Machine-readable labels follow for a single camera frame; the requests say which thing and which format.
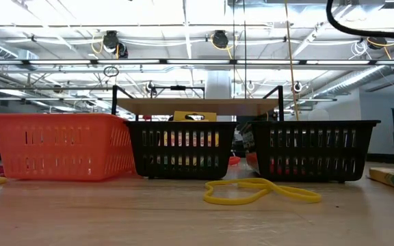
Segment long ceiling light bar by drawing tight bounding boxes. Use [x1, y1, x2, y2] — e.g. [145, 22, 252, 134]
[0, 58, 394, 66]

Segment black plastic basket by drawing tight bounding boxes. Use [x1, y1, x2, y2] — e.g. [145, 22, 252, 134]
[125, 120, 239, 180]
[247, 119, 382, 183]

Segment wooden shelf riser black legs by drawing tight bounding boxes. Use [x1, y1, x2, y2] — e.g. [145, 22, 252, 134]
[111, 85, 285, 122]

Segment black ceiling cable reel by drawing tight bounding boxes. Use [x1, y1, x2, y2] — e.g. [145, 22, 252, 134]
[101, 29, 129, 59]
[211, 29, 231, 49]
[367, 36, 389, 51]

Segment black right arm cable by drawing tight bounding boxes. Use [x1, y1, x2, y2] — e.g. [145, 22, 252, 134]
[326, 0, 394, 42]

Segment hanging black wire ring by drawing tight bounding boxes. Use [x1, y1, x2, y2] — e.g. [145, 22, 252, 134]
[103, 65, 120, 78]

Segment yellow hanging cable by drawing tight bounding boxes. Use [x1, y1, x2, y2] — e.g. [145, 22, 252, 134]
[283, 0, 301, 122]

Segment orange plastic basket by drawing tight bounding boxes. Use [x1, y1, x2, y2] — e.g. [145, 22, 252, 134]
[0, 113, 137, 182]

